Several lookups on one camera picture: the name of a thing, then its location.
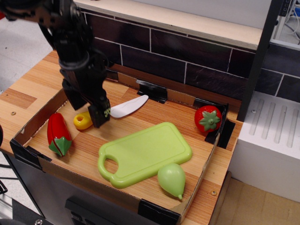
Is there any white toy sink drainer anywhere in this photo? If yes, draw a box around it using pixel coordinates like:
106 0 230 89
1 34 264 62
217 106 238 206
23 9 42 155
228 92 300 202

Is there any green plastic cutting board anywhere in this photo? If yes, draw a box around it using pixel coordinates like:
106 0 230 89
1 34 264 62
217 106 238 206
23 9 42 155
97 122 192 188

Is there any red toy strawberry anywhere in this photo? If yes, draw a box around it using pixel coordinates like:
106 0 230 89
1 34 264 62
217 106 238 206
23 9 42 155
194 105 222 133

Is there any red toy chili pepper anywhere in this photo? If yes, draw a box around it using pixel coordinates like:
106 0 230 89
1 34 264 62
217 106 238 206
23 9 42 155
47 112 72 157

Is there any yellow handled white toy knife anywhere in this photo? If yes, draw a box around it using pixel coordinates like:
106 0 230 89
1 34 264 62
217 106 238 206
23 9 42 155
73 95 149 130

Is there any green toy pear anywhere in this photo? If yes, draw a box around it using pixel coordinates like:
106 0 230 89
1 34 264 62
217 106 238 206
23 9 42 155
157 163 186 200

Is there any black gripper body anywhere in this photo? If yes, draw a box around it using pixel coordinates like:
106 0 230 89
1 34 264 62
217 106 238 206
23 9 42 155
59 50 108 104

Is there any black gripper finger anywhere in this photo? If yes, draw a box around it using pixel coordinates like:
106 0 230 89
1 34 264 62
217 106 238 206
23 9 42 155
88 98 111 128
62 81 87 110

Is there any light wooden shelf board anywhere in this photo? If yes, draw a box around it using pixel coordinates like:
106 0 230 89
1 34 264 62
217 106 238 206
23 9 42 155
75 0 262 50

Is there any black shelf post right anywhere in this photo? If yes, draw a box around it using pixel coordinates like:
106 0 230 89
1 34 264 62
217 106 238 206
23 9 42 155
237 0 283 122

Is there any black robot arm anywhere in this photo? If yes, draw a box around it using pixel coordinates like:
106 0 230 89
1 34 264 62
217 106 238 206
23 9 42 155
0 0 111 128

